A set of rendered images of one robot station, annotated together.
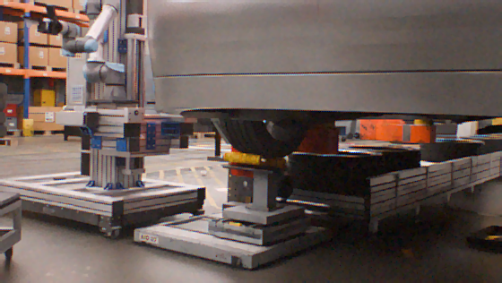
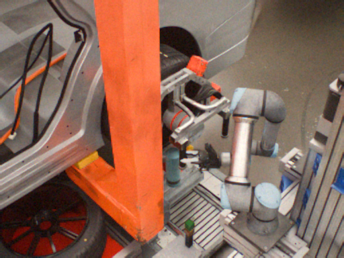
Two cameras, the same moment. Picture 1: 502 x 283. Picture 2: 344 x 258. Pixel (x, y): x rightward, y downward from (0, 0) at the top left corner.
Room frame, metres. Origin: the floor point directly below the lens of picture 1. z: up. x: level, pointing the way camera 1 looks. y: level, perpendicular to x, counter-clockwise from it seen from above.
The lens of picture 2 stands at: (5.19, 0.40, 2.63)
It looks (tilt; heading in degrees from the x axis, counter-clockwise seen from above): 44 degrees down; 190
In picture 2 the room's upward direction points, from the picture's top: straight up
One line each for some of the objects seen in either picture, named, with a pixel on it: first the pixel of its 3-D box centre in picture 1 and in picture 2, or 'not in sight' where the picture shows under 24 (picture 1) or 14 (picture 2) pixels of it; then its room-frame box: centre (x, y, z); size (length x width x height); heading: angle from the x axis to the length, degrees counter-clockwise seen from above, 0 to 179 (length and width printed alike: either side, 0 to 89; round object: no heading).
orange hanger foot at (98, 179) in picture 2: (297, 124); (101, 172); (3.58, -0.29, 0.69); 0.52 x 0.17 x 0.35; 54
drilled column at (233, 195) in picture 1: (237, 188); not in sight; (3.98, 0.10, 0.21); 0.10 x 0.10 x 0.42; 54
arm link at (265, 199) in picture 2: not in sight; (265, 200); (3.85, 0.57, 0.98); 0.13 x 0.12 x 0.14; 90
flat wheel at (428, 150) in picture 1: (451, 150); not in sight; (6.04, -2.16, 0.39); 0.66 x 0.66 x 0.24
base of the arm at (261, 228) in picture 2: not in sight; (263, 216); (3.85, 0.58, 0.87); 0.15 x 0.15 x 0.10
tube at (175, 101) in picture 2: not in sight; (177, 111); (3.39, 0.10, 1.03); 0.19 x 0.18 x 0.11; 54
